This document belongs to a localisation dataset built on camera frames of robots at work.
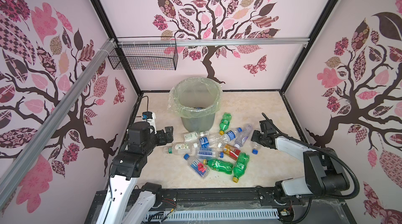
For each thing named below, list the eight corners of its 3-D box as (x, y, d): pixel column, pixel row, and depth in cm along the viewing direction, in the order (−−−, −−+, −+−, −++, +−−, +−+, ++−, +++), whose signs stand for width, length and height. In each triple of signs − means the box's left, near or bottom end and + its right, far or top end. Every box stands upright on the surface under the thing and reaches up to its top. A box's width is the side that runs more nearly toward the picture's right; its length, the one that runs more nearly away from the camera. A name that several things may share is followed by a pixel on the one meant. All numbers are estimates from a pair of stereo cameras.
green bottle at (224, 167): (202, 167, 84) (202, 164, 80) (204, 159, 87) (204, 156, 83) (231, 175, 82) (232, 172, 78) (232, 167, 85) (233, 163, 81)
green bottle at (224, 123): (216, 134, 98) (216, 131, 94) (223, 115, 107) (223, 111, 104) (224, 137, 96) (225, 133, 93) (231, 117, 106) (232, 113, 102)
